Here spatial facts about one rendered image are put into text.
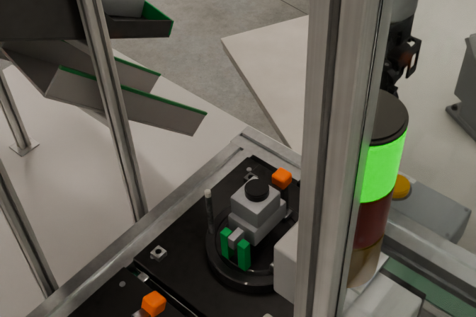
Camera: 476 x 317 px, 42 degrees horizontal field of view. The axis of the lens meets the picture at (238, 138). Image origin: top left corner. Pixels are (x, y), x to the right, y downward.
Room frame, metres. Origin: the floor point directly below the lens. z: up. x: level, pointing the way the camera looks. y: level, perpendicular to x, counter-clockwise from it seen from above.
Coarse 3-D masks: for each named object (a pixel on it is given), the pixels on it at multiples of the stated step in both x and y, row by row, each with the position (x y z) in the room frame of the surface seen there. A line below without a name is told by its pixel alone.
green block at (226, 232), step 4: (220, 232) 0.46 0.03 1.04; (224, 232) 0.46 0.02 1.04; (228, 232) 0.46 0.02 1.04; (232, 232) 0.46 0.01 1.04; (220, 236) 0.46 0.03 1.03; (224, 236) 0.46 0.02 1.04; (220, 240) 0.46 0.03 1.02; (224, 240) 0.46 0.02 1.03; (224, 244) 0.46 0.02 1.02; (224, 248) 0.46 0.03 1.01; (228, 248) 0.46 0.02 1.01; (224, 252) 0.46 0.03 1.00; (228, 252) 0.46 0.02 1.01; (232, 252) 0.46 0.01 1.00; (224, 256) 0.46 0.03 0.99; (228, 256) 0.46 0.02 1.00
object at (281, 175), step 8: (280, 168) 0.53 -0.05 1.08; (272, 176) 0.52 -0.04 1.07; (280, 176) 0.52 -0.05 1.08; (288, 176) 0.52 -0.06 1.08; (272, 184) 0.52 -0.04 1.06; (280, 184) 0.51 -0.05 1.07; (288, 184) 0.52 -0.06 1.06; (280, 192) 0.52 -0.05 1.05; (288, 192) 0.52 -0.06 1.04; (288, 200) 0.52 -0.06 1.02; (288, 208) 0.52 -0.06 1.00
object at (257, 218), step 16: (240, 192) 0.49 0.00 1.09; (256, 192) 0.48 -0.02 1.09; (272, 192) 0.49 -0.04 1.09; (240, 208) 0.47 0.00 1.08; (256, 208) 0.46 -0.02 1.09; (272, 208) 0.47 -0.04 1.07; (240, 224) 0.46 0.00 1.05; (256, 224) 0.45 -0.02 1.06; (272, 224) 0.47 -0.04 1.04; (240, 240) 0.45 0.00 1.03; (256, 240) 0.45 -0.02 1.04
